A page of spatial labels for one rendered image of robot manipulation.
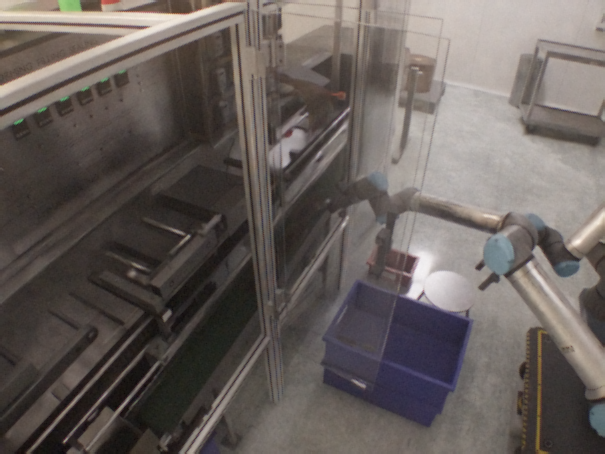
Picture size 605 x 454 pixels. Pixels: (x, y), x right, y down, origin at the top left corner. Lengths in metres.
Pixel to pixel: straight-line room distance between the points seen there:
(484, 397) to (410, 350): 0.50
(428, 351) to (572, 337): 0.92
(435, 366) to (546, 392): 0.52
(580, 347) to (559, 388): 0.77
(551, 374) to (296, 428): 1.23
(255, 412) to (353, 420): 0.48
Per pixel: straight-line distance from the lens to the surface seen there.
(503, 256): 1.33
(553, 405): 2.08
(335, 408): 2.14
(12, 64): 1.24
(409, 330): 2.17
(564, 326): 1.37
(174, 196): 1.56
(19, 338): 1.40
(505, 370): 2.48
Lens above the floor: 1.94
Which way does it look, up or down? 40 degrees down
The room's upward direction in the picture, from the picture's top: straight up
